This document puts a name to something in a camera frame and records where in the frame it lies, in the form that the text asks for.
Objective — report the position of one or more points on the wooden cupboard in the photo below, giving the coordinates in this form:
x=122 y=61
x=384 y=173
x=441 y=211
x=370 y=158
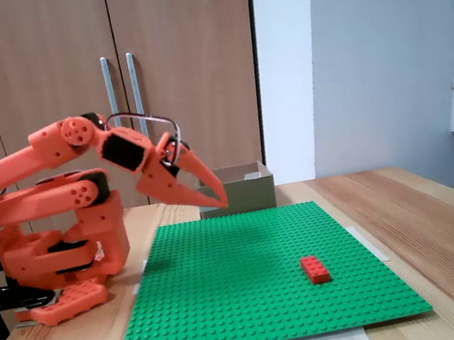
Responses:
x=38 y=57

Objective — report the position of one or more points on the red lego block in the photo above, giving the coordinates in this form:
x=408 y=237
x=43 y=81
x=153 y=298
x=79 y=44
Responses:
x=315 y=269

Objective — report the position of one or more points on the brown cardboard box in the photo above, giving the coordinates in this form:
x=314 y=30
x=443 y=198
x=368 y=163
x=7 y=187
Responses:
x=248 y=192

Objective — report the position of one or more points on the green lego baseplate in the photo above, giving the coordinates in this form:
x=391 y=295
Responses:
x=240 y=298

